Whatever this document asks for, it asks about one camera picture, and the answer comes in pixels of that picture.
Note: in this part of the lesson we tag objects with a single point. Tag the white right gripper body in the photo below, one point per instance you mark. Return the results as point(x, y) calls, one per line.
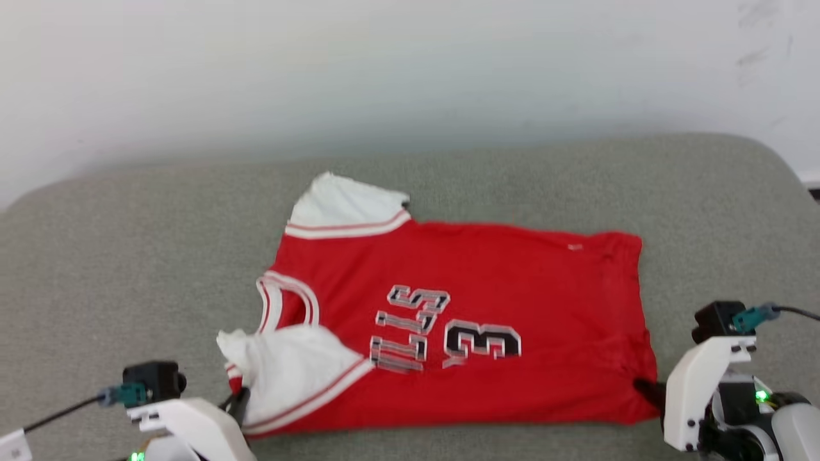
point(692, 390)

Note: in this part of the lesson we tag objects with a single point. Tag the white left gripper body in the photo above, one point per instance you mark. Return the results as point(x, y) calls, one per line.
point(198, 426)

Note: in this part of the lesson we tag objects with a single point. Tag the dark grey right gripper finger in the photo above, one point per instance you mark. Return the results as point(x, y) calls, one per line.
point(653, 392)

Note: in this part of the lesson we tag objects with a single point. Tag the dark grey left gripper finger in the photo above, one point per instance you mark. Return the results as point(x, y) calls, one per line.
point(239, 404)

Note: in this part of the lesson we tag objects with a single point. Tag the red Bulls basketball jersey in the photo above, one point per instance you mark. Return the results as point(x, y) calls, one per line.
point(487, 269)

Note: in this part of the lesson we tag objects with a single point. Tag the grey fabric sofa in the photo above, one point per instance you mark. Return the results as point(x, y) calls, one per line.
point(128, 256)

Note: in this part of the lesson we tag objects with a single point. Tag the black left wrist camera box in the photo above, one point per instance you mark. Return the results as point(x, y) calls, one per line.
point(157, 378)

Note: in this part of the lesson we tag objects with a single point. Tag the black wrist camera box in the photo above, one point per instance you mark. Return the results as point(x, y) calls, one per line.
point(157, 378)
point(714, 320)

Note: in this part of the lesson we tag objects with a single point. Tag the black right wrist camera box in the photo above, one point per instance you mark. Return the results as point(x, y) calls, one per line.
point(714, 320)

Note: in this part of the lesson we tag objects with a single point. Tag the black wall baseboard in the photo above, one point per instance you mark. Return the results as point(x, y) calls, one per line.
point(815, 192)

